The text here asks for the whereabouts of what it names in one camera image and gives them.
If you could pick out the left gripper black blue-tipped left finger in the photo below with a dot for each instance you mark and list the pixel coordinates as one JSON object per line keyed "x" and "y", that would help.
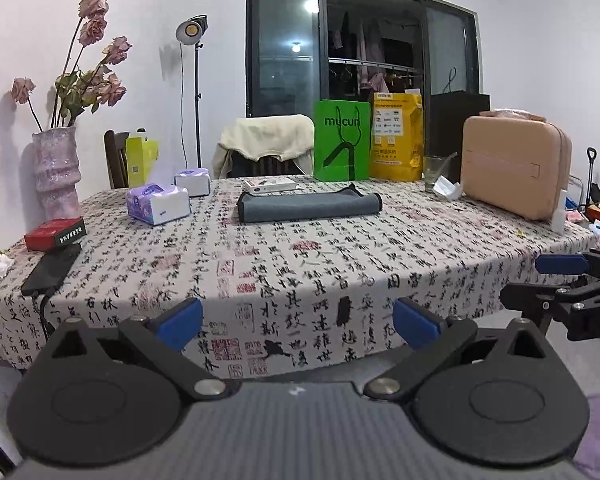
{"x": 100, "y": 396}

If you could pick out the beige hard case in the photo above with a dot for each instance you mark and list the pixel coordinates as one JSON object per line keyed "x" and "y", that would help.
{"x": 519, "y": 165}

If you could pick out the yellow paper bag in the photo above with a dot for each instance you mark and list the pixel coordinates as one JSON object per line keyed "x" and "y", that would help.
{"x": 397, "y": 137}

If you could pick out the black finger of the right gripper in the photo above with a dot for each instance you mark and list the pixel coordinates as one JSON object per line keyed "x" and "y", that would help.
{"x": 528, "y": 297}

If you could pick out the chair with cream garment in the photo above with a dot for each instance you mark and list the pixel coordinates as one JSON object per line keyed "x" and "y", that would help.
{"x": 237, "y": 165}

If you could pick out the studio lamp on stand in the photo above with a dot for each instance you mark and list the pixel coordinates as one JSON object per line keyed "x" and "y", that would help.
{"x": 189, "y": 34}

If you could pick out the green mucun paper bag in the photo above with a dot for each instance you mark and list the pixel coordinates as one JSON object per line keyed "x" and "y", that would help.
{"x": 341, "y": 141}

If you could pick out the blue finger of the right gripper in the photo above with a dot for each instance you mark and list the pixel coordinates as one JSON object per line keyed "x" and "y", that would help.
{"x": 562, "y": 264}

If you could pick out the yellow-green open carton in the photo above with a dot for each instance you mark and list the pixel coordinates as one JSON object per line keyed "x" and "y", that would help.
{"x": 141, "y": 154}

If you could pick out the crumpled white paper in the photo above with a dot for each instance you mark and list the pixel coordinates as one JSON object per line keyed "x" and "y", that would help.
{"x": 447, "y": 190}

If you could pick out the black smartphone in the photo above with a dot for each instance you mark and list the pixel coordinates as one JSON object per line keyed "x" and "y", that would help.
{"x": 51, "y": 271}

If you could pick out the clear drinking glass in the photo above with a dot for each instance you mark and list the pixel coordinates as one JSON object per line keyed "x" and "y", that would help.
{"x": 435, "y": 167}

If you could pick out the dried pink roses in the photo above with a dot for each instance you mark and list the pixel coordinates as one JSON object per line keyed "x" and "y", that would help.
{"x": 77, "y": 90}

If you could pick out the red and green box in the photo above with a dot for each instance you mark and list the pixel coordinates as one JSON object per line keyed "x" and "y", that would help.
{"x": 55, "y": 233}

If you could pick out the black paper bag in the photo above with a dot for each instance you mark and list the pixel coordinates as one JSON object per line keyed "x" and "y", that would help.
{"x": 447, "y": 113}

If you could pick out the cream garment on chair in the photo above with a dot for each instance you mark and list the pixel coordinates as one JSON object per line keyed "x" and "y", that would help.
{"x": 286, "y": 138}

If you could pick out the purple tissue pack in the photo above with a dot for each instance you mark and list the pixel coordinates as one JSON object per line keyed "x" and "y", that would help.
{"x": 197, "y": 182}
{"x": 155, "y": 205}

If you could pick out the far purple tissue pack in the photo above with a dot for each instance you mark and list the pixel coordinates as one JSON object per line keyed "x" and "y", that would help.
{"x": 197, "y": 182}

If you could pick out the pink glitter vase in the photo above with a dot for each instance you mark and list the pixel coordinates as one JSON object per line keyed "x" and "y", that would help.
{"x": 56, "y": 170}

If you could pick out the grey folded towel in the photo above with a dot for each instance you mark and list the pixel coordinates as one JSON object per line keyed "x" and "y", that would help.
{"x": 347, "y": 202}

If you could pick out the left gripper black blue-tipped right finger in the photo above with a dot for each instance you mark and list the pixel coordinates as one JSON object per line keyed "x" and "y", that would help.
{"x": 496, "y": 397}

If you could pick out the white flat box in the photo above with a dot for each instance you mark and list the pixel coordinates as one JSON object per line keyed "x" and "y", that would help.
{"x": 265, "y": 185}

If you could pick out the small white bottle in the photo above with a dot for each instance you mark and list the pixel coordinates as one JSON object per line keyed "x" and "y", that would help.
{"x": 559, "y": 215}

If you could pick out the dark wooden chair left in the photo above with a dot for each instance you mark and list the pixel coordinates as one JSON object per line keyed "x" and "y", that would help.
{"x": 115, "y": 151}

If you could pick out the calligraphy print tablecloth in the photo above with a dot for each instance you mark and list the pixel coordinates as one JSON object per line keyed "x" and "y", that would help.
{"x": 280, "y": 297}

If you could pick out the near purple tissue pack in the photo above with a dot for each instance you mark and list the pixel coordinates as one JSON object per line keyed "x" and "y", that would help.
{"x": 155, "y": 205}

